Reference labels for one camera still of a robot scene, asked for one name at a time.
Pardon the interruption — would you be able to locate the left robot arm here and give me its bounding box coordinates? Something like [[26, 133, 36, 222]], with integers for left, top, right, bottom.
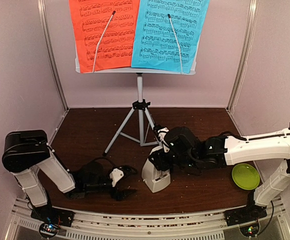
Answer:
[[2, 129, 138, 222]]

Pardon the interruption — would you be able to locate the grey music stand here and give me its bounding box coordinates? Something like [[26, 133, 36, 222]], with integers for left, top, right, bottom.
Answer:
[[76, 51, 195, 146]]

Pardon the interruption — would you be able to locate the green plate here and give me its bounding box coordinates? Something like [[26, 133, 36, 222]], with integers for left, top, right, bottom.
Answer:
[[231, 163, 261, 191]]

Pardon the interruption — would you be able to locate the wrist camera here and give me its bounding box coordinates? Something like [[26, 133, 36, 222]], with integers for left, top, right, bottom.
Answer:
[[109, 165, 133, 188], [153, 124, 170, 153]]

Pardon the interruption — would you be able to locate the blue sheet music mat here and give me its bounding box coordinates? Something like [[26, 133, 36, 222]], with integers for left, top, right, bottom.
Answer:
[[131, 0, 210, 74]]

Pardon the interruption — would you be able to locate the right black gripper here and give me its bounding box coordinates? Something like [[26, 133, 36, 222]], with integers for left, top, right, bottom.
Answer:
[[148, 148, 198, 172]]

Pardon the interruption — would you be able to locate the left aluminium corner post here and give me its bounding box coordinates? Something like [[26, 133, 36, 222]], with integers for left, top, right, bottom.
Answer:
[[37, 0, 69, 113]]

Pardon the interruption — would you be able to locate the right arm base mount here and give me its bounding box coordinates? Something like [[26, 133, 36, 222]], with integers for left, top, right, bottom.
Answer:
[[224, 207, 267, 238]]

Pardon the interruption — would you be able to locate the red sheet music mat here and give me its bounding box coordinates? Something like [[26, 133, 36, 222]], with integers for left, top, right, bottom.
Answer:
[[68, 0, 140, 73]]

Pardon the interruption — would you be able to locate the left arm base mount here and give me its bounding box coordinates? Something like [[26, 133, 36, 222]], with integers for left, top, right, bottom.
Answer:
[[30, 207, 75, 240]]

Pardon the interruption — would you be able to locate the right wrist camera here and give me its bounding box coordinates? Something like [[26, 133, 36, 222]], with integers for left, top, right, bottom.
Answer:
[[153, 124, 170, 153]]

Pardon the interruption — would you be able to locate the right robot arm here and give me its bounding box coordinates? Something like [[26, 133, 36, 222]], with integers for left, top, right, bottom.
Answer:
[[141, 123, 290, 221]]

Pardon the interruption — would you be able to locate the right aluminium corner post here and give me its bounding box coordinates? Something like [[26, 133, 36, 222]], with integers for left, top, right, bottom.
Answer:
[[227, 0, 259, 115]]

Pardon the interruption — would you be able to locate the aluminium front rail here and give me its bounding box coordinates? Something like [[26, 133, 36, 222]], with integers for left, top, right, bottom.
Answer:
[[3, 197, 290, 240]]

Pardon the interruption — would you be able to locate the grey metronome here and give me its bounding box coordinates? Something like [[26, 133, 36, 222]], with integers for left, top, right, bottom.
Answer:
[[141, 156, 171, 193]]

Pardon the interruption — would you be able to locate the aluminium corner post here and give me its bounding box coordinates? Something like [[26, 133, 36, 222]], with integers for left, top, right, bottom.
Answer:
[[227, 0, 259, 115], [37, 0, 69, 113]]

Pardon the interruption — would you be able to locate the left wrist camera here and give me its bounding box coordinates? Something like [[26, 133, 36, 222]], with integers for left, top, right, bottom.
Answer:
[[109, 165, 133, 188]]

